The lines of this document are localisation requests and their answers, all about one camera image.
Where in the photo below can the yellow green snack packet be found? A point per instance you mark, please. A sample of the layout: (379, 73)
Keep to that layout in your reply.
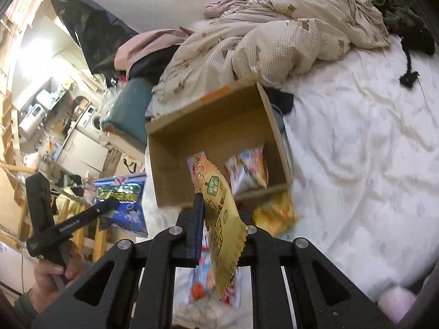
(219, 243)

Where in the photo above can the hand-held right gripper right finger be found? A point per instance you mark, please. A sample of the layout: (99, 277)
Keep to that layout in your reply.
(262, 245)

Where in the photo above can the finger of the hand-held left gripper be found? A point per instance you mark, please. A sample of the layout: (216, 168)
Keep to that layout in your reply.
(103, 209)

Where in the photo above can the beige printed blanket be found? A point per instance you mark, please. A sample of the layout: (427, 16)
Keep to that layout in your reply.
(274, 41)

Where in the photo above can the cardboard box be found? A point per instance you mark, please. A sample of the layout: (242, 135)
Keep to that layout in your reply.
(212, 123)

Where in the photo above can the white cabinet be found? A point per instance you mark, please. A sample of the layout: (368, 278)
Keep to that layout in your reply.
(82, 150)

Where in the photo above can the dark navy cloth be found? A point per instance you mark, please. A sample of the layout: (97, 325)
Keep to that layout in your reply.
(145, 67)

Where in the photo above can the black cloth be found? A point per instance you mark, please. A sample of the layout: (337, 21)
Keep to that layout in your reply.
(283, 101)

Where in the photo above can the pink cloth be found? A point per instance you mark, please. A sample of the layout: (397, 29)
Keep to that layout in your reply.
(147, 44)
(223, 7)

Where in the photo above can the person's left hand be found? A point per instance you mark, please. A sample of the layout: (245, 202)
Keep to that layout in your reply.
(51, 281)

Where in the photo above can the red blue white snack packet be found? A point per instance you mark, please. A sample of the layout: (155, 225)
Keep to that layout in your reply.
(202, 282)

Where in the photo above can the yellow chip packet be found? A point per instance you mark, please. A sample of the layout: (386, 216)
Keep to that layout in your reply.
(277, 212)

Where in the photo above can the black plastic bag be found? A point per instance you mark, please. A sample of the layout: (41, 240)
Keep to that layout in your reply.
(92, 31)

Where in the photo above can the teal cushion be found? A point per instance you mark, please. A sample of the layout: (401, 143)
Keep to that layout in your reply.
(132, 109)

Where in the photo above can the dark green clothing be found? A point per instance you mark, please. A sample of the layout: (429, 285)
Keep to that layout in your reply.
(394, 3)

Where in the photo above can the white bed sheet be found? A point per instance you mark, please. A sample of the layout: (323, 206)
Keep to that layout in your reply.
(360, 161)

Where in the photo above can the white washing machine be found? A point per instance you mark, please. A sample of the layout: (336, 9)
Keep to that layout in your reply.
(92, 120)

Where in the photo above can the white kitchen appliance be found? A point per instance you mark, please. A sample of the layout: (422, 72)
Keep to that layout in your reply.
(30, 118)

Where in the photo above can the pink round object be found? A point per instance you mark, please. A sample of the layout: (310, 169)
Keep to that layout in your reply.
(398, 303)

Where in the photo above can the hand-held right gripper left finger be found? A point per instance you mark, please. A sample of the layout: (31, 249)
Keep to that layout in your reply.
(197, 233)

